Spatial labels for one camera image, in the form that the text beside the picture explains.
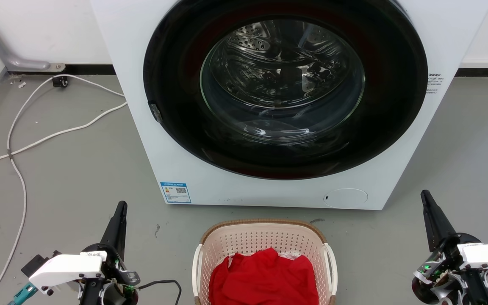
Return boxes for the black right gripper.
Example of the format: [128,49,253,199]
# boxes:
[411,189,488,305]

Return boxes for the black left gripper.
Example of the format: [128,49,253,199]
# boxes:
[78,201,141,305]

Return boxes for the beige plastic laundry basket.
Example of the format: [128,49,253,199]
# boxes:
[192,219,338,305]

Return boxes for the blue energy label sticker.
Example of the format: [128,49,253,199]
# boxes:
[160,182,192,204]

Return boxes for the round white filter cover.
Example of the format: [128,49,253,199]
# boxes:
[323,188,369,209]

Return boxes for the red garment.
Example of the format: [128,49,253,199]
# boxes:
[208,248,319,305]

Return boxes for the black round washer door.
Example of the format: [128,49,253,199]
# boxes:
[143,0,429,180]

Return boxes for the white front-load washing machine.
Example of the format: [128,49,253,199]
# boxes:
[89,0,488,211]

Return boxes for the steel washer drum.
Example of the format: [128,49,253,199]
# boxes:
[210,20,357,111]

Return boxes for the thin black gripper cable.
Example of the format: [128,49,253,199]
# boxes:
[136,279,183,305]

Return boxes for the white power cable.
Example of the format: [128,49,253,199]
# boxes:
[0,101,128,175]
[0,74,126,305]

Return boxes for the grey wall pipe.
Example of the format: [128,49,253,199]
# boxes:
[0,9,66,72]

